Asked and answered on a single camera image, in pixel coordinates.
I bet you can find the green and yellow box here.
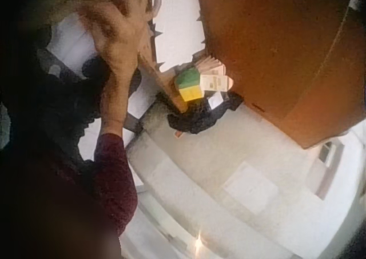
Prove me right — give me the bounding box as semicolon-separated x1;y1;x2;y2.
174;67;204;102

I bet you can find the black cloth bag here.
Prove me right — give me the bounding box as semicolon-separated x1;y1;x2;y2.
166;91;244;136

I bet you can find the white paper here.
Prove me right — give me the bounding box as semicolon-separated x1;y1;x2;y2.
45;14;98;78

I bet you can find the grey metal bar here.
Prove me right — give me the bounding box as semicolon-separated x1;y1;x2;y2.
124;100;175;134

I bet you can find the stack of brown cards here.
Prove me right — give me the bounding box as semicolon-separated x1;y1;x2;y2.
196;55;227;72

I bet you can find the large brown cardboard box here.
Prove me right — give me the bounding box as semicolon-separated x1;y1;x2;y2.
196;0;366;150

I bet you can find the person's right hand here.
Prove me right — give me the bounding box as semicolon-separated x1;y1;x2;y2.
66;0;155;74

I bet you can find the white labelled packet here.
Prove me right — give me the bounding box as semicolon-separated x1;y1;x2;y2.
199;70;236;91

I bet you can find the white sheet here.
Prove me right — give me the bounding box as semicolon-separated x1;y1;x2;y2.
148;0;207;73

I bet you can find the brown cardboard strip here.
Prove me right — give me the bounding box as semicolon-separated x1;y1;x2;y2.
138;51;189;113

